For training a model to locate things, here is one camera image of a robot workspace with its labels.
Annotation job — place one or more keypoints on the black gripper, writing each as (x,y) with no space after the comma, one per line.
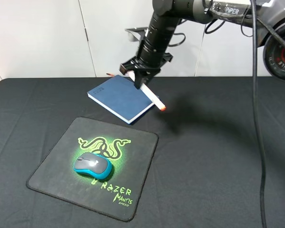
(143,72)

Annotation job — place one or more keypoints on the white pen with orange ends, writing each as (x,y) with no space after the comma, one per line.
(157,102)

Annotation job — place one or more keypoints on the grey and teal computer mouse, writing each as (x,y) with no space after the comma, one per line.
(93,165)

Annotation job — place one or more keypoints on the black robot base joint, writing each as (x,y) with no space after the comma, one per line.
(280,52)

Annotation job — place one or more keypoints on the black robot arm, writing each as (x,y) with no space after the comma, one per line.
(152,55)

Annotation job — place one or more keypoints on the blue hardcover notebook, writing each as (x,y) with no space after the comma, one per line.
(120,97)

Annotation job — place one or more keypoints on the black green snake mouse pad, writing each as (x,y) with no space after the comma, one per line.
(130,152)

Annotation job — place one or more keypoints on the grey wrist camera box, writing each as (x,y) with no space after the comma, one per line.
(136,34)

